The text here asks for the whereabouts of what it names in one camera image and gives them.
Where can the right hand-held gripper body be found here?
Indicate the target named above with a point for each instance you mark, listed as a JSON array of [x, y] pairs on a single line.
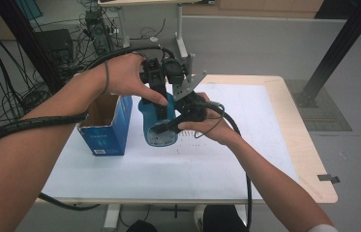
[[191, 108]]

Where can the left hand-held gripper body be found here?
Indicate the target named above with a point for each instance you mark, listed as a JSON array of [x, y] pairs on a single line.
[[173, 69]]

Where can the blue bottle with white cap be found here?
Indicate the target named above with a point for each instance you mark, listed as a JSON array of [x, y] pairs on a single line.
[[150, 112]]

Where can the blue cardboard box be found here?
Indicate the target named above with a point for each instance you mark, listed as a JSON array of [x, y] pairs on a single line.
[[110, 135]]

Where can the person's right hand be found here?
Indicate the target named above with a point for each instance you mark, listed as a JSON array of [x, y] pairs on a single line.
[[215, 127]]

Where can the person's left hand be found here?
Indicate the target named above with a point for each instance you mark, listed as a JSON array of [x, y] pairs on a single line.
[[125, 75]]

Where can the white desk with legs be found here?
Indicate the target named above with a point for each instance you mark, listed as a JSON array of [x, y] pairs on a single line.
[[181, 32]]

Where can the white paper mat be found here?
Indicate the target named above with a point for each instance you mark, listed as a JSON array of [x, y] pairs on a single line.
[[200, 170]]

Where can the black computer tower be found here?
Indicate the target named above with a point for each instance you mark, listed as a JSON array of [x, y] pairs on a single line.
[[99, 32]]

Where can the wooden cabinet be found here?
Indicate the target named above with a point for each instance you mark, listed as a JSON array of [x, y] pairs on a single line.
[[252, 8]]

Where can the person's dark trouser leg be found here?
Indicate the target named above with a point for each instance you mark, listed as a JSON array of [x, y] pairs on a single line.
[[141, 227], [220, 220]]

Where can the white table leg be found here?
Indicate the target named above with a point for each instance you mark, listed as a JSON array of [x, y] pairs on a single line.
[[112, 217], [241, 212]]

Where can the black equipment box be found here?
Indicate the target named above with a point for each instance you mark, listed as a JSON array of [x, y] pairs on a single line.
[[55, 43]]

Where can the black table edge clip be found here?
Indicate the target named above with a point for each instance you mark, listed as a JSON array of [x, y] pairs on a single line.
[[328, 178]]

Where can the white shirt sleeve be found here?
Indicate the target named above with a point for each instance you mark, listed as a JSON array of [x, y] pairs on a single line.
[[323, 228]]

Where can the black metal frame post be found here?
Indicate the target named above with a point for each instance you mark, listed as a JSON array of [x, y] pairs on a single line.
[[29, 42], [339, 48]]

